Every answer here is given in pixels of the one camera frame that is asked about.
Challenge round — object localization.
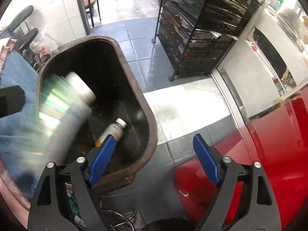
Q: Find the green white can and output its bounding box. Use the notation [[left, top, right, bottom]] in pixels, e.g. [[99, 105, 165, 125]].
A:
[[21, 71, 97, 174]]

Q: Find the dark brown trash bin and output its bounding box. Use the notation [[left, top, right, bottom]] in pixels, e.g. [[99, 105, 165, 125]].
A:
[[37, 35, 158, 196]]

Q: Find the blue fringed blanket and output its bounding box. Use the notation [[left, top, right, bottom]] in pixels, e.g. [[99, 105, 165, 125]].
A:
[[1, 38, 39, 211]]

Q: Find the red glossy cabinet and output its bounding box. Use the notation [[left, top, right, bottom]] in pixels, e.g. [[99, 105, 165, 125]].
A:
[[174, 90, 307, 230]]

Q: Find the small orange labelled bottle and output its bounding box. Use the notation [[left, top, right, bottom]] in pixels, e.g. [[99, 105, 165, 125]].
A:
[[95, 118, 127, 147]]

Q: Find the white plastic bag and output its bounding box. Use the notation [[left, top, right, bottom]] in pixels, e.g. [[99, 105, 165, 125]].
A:
[[30, 34, 59, 57]]

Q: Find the black office chair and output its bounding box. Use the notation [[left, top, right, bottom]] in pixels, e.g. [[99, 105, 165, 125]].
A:
[[8, 5, 39, 63]]

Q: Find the black wire drawer rack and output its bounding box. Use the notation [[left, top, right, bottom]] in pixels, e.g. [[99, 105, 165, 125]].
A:
[[154, 0, 265, 81]]

